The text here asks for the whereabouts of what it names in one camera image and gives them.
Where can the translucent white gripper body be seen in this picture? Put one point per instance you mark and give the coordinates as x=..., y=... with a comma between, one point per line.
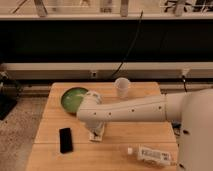
x=97, y=128

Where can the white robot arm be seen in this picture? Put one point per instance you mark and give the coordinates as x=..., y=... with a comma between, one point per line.
x=194, y=110

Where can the white sponge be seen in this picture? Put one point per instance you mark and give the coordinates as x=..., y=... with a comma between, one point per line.
x=95, y=138

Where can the black rectangular phone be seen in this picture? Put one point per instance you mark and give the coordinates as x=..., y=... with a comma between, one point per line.
x=66, y=144

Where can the green bowl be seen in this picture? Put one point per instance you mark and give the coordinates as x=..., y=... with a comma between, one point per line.
x=72, y=98

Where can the clear plastic cup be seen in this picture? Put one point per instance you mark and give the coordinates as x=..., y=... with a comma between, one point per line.
x=122, y=86

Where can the clear plastic bottle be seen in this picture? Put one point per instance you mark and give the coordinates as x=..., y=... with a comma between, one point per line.
x=152, y=156

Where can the dark equipment at left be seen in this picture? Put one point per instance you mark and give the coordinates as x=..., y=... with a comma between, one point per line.
x=7, y=103

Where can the white wall outlet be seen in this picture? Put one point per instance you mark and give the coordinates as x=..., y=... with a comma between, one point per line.
x=94, y=74

